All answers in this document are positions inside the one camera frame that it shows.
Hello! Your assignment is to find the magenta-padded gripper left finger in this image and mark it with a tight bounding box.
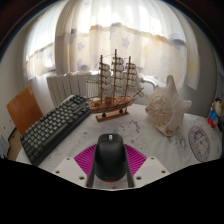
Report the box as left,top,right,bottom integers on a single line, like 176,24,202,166
52,143,98,188

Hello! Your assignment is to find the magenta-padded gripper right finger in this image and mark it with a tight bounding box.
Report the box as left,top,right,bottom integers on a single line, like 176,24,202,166
123,143,170,188

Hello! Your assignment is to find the black computer mouse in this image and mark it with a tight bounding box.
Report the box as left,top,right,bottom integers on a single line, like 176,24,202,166
94,133,128,184

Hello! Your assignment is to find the white printed tablecloth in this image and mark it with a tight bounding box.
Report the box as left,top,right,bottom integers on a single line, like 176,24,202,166
14,103,224,191

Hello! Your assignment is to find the black mechanical keyboard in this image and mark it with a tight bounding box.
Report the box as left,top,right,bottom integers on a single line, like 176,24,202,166
19,94,92,167

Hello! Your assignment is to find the large white conch shell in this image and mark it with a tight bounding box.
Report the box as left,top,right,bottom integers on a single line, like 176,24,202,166
144,74,193,137

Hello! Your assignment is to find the orange wooden chair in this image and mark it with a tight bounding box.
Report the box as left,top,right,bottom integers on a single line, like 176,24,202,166
6,85,44,162

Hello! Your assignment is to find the wooden sailing ship model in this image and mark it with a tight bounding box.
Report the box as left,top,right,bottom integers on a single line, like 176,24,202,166
85,49,145,123

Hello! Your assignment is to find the white radiator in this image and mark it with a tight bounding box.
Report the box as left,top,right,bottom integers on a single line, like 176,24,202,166
46,70,101,108

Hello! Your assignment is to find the cartoon boy figurine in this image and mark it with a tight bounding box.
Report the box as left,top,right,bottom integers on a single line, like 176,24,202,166
207,96,224,129

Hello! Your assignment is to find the white star-print curtain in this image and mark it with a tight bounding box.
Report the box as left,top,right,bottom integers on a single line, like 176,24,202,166
23,0,201,92

